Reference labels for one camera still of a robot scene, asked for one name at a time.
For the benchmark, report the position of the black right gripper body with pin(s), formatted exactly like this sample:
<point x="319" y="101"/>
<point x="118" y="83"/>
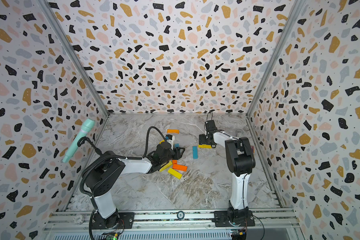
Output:
<point x="205" y="139"/>

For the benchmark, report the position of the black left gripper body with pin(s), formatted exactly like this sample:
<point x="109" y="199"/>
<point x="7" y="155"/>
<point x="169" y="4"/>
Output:
<point x="172" y="155"/>

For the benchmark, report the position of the yellow block scuffed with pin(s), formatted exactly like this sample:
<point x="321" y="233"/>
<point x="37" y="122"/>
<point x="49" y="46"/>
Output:
<point x="205" y="146"/>

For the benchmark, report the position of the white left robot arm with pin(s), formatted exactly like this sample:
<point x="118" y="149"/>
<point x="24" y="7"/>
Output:
<point x="100" y="176"/>

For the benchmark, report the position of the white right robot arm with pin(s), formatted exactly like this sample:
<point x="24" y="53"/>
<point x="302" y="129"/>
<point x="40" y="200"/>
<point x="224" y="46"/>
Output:
<point x="240" y="161"/>

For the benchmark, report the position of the yellow block middle right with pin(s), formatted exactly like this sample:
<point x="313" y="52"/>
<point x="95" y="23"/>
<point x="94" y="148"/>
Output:
<point x="166" y="166"/>

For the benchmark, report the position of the yellow block lowest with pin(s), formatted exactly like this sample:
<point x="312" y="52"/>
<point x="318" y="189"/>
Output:
<point x="175" y="173"/>

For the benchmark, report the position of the silver glitter microphone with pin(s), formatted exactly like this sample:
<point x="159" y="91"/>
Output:
<point x="239" y="133"/>

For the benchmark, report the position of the mint green microphone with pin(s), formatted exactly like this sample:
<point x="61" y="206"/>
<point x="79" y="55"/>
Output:
<point x="86" y="127"/>

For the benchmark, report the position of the black gooseneck mic stand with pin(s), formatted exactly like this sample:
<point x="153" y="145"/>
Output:
<point x="82" y="140"/>

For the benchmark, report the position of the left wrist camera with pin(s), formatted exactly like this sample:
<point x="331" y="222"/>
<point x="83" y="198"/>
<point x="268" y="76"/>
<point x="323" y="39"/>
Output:
<point x="170" y="138"/>

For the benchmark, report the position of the round knob on rail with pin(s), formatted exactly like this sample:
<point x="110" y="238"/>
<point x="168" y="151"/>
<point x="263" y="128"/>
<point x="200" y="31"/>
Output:
<point x="180" y="215"/>

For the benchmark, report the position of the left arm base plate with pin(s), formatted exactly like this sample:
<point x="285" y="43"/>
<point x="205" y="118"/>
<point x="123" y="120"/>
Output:
<point x="123" y="220"/>

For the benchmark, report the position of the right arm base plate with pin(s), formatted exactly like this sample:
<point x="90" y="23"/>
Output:
<point x="241" y="218"/>

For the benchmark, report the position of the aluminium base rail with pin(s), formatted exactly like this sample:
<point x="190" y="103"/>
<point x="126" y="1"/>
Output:
<point x="270" y="224"/>

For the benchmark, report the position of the aluminium corner post right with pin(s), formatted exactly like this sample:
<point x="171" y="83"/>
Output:
<point x="293" y="16"/>

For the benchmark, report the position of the aluminium corner post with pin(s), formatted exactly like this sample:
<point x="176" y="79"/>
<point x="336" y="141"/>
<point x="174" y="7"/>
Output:
<point x="293" y="16"/>
<point x="53" y="21"/>

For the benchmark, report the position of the aluminium corner post left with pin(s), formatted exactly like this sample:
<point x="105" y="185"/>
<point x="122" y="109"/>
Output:
<point x="53" y="21"/>

